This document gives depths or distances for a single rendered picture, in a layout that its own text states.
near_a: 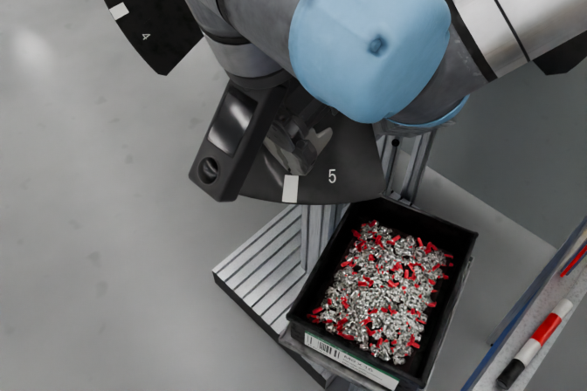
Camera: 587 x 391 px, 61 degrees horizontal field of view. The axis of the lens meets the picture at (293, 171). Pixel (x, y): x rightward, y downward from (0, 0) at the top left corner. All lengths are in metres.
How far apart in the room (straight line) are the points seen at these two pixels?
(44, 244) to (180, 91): 0.83
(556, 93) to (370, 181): 0.93
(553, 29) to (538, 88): 1.11
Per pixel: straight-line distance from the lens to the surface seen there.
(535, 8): 0.35
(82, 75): 2.41
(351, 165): 0.59
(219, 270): 1.55
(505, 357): 0.65
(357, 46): 0.23
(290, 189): 0.59
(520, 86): 1.49
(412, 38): 0.24
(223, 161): 0.43
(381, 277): 0.67
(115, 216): 1.83
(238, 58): 0.37
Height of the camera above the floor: 1.43
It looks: 51 degrees down
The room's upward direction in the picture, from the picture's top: straight up
